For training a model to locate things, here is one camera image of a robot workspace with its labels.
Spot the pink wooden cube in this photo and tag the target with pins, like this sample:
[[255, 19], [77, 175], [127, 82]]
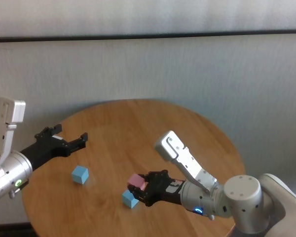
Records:
[[136, 180]]

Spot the light blue wooden cube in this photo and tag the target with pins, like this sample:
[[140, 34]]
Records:
[[79, 175], [128, 199]]

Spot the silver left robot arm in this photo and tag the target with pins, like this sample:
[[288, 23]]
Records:
[[10, 177]]

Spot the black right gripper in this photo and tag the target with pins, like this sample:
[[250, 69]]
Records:
[[162, 192]]

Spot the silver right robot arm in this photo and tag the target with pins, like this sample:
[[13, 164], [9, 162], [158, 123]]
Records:
[[241, 197]]

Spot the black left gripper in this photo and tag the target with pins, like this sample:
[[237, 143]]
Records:
[[42, 151]]

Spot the black wall rail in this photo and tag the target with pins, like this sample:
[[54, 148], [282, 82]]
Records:
[[148, 36]]

